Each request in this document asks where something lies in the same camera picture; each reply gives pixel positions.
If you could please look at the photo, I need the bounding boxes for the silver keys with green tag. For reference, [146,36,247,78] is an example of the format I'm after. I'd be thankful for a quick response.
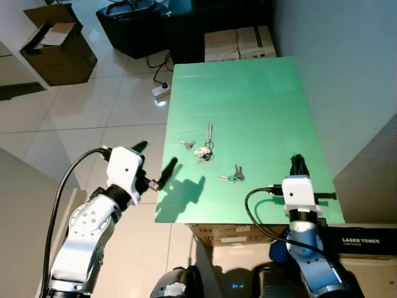
[218,165,245,184]

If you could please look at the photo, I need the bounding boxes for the keyring with white charm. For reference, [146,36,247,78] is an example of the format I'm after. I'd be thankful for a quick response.
[193,123,216,165]

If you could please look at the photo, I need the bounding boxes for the white power strip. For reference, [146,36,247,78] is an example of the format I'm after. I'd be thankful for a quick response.
[151,84,172,101]

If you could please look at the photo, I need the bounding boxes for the dark blue bag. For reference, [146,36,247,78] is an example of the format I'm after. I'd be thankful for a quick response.
[269,239,296,266]

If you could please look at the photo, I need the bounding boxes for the labelled brown carton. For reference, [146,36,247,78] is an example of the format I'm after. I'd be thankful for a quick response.
[189,223,293,250]

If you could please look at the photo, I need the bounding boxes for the black laser toner box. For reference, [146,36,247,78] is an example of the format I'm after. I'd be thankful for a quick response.
[322,226,397,259]

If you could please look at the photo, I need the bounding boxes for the black left robot leg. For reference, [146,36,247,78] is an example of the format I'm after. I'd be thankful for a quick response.
[150,266,200,298]

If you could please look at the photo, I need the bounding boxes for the open brown cardboard box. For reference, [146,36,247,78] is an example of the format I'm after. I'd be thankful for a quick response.
[19,2,99,87]

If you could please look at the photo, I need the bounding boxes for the black plastic case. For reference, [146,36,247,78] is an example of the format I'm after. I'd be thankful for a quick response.
[96,0,175,60]

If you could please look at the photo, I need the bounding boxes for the pale closed cardboard box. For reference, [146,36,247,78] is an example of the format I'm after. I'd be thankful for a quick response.
[237,25,277,61]
[204,29,239,62]

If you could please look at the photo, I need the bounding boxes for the flat brown cardboard box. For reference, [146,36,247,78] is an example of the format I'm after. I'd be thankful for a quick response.
[346,255,397,298]

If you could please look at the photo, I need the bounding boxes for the beige wooden panel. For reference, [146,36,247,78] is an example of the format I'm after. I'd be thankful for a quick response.
[0,149,76,298]

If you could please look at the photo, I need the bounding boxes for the black cabinet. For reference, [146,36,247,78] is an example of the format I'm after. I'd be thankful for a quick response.
[162,0,274,64]

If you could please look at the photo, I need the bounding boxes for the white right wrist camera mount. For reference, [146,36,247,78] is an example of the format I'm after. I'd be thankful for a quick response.
[282,176,324,219]

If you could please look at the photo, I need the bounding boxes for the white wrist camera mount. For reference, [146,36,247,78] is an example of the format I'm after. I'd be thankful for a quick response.
[282,176,324,219]
[105,147,147,206]

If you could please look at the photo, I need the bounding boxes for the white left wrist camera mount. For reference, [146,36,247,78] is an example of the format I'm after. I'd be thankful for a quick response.
[105,147,147,206]

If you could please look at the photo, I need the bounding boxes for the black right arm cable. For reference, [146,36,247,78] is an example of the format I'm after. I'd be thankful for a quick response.
[243,184,324,256]

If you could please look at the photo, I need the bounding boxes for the black floor cable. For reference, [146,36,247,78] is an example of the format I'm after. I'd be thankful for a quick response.
[145,52,175,88]

